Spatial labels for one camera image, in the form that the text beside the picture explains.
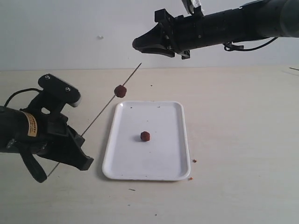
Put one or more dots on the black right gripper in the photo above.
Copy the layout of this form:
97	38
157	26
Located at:
171	35

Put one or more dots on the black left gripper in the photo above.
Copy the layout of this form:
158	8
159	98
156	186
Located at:
62	143

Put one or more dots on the thin metal skewer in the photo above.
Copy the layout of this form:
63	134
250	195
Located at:
107	104

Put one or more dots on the red date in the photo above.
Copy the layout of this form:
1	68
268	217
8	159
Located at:
145	136
120	91

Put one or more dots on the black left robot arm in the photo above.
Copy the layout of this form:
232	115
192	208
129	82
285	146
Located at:
18	130

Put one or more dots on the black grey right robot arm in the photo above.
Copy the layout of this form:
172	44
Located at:
256	20

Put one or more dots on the white rectangular plastic tray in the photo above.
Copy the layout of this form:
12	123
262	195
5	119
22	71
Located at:
164	158

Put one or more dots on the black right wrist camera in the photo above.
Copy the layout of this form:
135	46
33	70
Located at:
193	7

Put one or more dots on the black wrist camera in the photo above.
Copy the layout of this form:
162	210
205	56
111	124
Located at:
193	7
60	89

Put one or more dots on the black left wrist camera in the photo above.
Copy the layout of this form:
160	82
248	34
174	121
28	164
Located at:
60	89

